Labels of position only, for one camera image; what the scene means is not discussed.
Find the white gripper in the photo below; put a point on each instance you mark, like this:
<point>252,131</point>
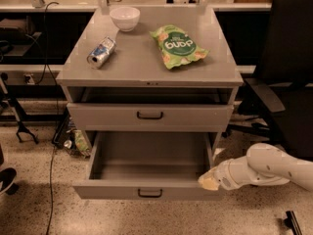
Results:
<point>224,176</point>

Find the grey drawer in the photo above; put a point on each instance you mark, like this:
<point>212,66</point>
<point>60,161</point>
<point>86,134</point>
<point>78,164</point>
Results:
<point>145,117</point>
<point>158,166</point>

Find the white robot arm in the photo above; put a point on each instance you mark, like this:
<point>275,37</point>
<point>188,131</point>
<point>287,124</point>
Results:
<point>262,165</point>

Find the grey drawer cabinet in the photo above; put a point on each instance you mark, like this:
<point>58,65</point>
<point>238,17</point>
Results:
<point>135,73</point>

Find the grey top drawer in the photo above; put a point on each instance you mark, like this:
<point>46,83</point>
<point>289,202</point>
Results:
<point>145,117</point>

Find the black bar bottom right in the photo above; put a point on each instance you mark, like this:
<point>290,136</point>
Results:
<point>291,222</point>

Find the black office chair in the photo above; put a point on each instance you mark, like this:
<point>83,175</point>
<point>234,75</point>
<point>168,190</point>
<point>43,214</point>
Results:
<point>280,89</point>

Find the green chip bag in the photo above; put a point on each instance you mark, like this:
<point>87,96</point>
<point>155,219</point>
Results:
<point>176,46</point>

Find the floor clutter beside cabinet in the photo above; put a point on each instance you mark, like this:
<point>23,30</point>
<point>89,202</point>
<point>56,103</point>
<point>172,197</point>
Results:
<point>68,137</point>

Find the blue silver soda can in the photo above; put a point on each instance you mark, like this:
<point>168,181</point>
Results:
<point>101,53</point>

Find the white bowl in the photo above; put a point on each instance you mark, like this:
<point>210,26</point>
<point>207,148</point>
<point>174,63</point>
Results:
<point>125,18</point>

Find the black wheel base left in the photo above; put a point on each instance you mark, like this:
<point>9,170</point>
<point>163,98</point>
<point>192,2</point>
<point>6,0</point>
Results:
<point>7,184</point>

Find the white power outlet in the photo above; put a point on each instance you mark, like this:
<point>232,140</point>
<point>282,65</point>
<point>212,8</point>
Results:
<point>28,79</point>

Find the black stand leg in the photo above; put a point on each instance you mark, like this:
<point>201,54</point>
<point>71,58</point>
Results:
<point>16,108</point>

